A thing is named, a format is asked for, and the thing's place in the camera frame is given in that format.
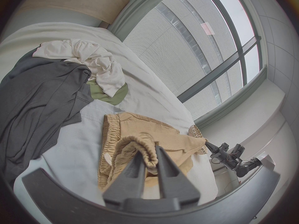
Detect white garment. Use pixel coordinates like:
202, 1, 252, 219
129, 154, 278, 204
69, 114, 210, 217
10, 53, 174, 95
33, 39, 126, 97

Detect pale grey garment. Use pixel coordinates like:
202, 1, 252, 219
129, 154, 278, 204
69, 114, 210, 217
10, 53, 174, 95
13, 99, 131, 207

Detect bed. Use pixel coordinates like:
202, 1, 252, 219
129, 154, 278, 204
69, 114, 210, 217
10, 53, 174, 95
0, 0, 219, 207

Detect tan shorts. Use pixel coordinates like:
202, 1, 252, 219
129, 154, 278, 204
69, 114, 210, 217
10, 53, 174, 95
97, 112, 210, 193

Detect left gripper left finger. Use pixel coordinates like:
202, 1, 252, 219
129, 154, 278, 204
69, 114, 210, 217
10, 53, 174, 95
102, 151, 147, 203

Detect round woven basket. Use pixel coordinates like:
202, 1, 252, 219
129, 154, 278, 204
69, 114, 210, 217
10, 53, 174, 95
188, 125, 209, 156

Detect green garment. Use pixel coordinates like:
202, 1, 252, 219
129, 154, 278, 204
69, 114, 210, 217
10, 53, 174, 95
86, 78, 129, 106

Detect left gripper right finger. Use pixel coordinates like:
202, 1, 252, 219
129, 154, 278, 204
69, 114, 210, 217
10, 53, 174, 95
154, 146, 201, 205

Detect window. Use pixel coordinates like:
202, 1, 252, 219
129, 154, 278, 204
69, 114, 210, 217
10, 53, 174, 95
121, 0, 267, 125

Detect black garment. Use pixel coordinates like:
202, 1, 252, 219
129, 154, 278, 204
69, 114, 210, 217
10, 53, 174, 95
0, 48, 94, 179

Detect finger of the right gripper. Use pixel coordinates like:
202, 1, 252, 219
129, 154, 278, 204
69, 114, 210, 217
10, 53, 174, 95
205, 141, 219, 152

